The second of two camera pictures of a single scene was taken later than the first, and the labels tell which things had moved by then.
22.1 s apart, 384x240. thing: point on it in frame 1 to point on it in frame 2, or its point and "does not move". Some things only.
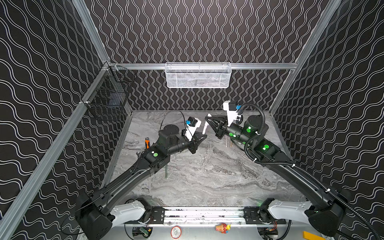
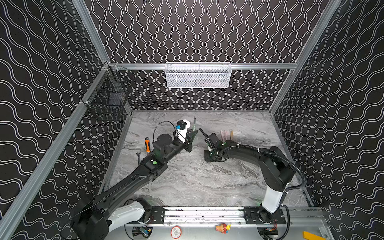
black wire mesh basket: (109, 97) does not move
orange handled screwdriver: (147, 142) does not move
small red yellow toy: (223, 227) does not move
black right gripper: (223, 127) to (212, 147)
